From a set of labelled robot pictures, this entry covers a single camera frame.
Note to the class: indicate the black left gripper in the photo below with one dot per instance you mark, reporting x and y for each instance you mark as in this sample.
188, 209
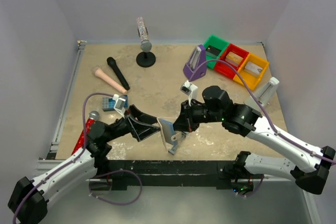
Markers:
139, 131

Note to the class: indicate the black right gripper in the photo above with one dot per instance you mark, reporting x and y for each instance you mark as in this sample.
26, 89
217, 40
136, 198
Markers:
186, 121

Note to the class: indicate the beige card holder wallet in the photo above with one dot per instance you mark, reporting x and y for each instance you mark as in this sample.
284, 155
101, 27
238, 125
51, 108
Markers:
166, 131

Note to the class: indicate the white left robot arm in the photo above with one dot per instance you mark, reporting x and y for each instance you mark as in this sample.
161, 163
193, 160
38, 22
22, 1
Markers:
31, 197

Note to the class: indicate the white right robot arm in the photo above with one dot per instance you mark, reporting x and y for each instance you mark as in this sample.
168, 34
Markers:
306, 165

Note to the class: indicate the black card in green bin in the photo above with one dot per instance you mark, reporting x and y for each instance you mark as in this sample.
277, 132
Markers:
212, 52

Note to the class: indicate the tan card in red bin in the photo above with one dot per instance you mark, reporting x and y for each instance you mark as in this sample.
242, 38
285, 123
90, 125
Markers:
233, 59

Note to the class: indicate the white card in yellow bin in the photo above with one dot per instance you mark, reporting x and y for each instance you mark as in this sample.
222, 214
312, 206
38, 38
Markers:
253, 69

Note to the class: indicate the grey truss piece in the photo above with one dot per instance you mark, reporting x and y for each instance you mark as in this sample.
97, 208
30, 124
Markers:
176, 139

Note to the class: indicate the light blue toy brick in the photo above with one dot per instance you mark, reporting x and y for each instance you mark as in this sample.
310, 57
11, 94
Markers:
110, 103

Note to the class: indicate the red glitter microphone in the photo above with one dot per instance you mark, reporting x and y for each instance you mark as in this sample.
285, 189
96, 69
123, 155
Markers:
93, 116

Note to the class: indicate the black round microphone stand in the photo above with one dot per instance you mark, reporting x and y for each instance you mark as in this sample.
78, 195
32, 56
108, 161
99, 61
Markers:
146, 59

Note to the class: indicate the pink microphone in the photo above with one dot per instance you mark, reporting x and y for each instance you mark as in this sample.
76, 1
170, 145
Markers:
99, 73

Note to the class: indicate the black microphone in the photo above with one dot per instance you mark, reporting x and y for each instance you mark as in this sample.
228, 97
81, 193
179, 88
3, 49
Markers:
113, 65

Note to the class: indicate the red bin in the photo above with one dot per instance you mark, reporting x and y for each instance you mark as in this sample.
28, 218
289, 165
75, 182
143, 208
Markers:
224, 69

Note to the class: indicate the purple metronome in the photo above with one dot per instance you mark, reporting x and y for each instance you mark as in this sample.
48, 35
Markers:
196, 68

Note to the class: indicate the glitter microphone on stand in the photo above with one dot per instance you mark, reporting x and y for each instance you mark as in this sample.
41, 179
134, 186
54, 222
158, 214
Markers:
146, 45

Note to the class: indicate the green bin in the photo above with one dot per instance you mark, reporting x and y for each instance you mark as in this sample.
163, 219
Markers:
217, 43

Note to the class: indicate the white grey metronome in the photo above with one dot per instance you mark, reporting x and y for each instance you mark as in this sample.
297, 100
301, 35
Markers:
263, 94

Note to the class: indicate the yellow bin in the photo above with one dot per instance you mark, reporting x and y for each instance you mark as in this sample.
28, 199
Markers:
251, 80

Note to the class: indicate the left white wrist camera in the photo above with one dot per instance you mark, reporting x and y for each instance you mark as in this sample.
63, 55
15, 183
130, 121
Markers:
119, 103

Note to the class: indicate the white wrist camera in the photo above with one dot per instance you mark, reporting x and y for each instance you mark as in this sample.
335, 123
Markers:
119, 103
190, 90

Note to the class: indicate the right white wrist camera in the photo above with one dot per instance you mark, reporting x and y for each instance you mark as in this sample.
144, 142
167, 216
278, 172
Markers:
190, 90

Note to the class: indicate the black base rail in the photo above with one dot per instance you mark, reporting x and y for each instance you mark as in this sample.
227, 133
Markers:
125, 173

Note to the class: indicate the aluminium frame rail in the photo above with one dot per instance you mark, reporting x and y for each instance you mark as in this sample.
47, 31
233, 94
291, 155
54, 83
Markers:
46, 163

